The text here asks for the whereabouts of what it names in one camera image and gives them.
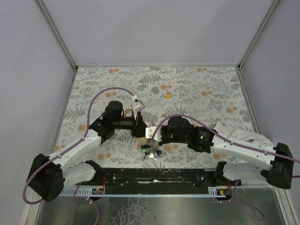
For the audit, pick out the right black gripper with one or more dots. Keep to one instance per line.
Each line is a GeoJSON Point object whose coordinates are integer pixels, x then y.
{"type": "Point", "coordinates": [164, 136]}

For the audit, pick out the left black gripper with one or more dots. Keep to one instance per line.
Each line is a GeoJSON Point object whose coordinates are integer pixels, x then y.
{"type": "Point", "coordinates": [137, 128]}

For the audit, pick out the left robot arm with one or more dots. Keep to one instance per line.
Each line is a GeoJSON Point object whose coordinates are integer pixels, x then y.
{"type": "Point", "coordinates": [49, 175]}

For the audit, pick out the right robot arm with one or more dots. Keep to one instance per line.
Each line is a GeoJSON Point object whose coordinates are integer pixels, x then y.
{"type": "Point", "coordinates": [274, 164]}

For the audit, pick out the yellow tagged key far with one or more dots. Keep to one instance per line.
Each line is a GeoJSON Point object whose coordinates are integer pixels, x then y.
{"type": "Point", "coordinates": [167, 95]}

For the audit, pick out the white cloth cover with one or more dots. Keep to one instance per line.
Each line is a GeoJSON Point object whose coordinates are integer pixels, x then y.
{"type": "Point", "coordinates": [242, 135]}

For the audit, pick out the floral table mat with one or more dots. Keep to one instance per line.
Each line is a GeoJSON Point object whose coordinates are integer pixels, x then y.
{"type": "Point", "coordinates": [207, 94]}

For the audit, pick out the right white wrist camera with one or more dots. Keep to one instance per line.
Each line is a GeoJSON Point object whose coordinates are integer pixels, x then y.
{"type": "Point", "coordinates": [153, 133]}

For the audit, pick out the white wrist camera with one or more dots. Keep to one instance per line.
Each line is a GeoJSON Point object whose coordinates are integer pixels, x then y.
{"type": "Point", "coordinates": [137, 106]}
{"type": "Point", "coordinates": [153, 133]}

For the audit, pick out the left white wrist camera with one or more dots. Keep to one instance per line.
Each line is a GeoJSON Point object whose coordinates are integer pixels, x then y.
{"type": "Point", "coordinates": [137, 106]}

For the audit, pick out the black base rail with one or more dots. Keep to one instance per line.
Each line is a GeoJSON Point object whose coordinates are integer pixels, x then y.
{"type": "Point", "coordinates": [157, 182]}

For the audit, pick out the white slotted cable duct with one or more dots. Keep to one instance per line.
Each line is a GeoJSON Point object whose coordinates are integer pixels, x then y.
{"type": "Point", "coordinates": [82, 191]}

